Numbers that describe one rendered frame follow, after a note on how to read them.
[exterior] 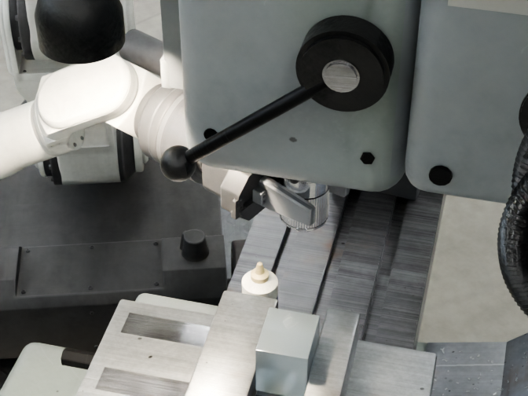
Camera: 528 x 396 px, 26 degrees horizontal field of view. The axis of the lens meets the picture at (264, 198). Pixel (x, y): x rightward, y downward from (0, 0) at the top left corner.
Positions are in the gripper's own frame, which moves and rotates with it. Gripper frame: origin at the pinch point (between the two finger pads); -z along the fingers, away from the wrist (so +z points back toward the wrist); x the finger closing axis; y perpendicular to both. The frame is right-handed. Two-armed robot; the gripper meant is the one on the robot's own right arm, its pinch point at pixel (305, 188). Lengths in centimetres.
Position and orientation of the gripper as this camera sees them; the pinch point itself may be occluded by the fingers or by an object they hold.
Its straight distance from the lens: 108.5
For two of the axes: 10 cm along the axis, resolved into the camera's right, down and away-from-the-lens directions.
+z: -7.8, -4.1, 4.7
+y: -0.1, 7.6, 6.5
